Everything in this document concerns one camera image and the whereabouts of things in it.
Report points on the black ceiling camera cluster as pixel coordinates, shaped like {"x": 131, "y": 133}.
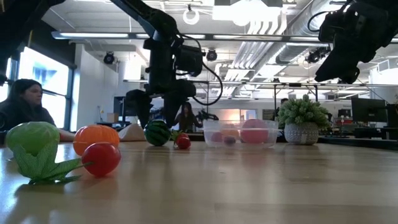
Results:
{"x": 314, "y": 56}

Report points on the clear plastic tupperware container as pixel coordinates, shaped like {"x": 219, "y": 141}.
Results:
{"x": 273, "y": 126}

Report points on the small red toy strawberry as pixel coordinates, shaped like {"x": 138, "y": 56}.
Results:
{"x": 183, "y": 142}

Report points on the red tomato with green leaf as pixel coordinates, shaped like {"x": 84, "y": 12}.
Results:
{"x": 101, "y": 158}

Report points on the large red toy apple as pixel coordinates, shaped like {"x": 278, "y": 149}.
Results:
{"x": 254, "y": 131}

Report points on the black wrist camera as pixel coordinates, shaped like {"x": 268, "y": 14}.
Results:
{"x": 189, "y": 60}
{"x": 331, "y": 28}

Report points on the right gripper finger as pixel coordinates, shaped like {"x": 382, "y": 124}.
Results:
{"x": 337, "y": 65}
{"x": 354, "y": 76}

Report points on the small pink toy fruit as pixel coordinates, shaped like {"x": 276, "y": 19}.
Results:
{"x": 216, "y": 137}

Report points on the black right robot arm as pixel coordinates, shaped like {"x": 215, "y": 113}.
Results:
{"x": 391, "y": 18}

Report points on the small red toy berry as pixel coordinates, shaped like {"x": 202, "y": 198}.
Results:
{"x": 229, "y": 140}

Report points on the small red box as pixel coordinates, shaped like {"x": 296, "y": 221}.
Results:
{"x": 344, "y": 120}

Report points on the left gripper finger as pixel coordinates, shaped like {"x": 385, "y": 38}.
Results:
{"x": 174, "y": 107}
{"x": 141, "y": 109}

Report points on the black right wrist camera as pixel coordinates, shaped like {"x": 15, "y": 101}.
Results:
{"x": 331, "y": 28}

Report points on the long ceiling light strip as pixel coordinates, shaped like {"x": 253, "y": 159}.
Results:
{"x": 90, "y": 35}

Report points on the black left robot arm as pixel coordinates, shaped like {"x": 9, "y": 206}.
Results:
{"x": 146, "y": 15}

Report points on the small cardboard box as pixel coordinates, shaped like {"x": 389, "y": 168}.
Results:
{"x": 112, "y": 118}

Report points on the orange toy ball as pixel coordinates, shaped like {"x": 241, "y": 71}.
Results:
{"x": 93, "y": 135}

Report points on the light green toy ball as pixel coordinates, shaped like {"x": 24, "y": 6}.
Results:
{"x": 32, "y": 135}

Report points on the large bright window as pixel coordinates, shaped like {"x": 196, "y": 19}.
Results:
{"x": 46, "y": 71}

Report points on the peach coloured toy fruit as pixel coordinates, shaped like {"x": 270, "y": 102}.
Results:
{"x": 230, "y": 132}

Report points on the black computer monitor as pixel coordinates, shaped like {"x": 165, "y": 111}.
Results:
{"x": 119, "y": 107}
{"x": 368, "y": 109}
{"x": 393, "y": 115}

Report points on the pale pink cloth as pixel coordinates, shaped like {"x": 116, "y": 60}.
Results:
{"x": 132, "y": 134}

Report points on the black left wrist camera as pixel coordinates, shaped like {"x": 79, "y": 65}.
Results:
{"x": 189, "y": 60}

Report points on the person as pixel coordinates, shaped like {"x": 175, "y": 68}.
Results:
{"x": 21, "y": 99}
{"x": 283, "y": 101}
{"x": 186, "y": 116}

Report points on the striped green watermelon ball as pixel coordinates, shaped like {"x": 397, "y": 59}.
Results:
{"x": 157, "y": 133}

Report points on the potted green succulent plant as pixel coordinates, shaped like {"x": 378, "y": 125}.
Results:
{"x": 301, "y": 133}

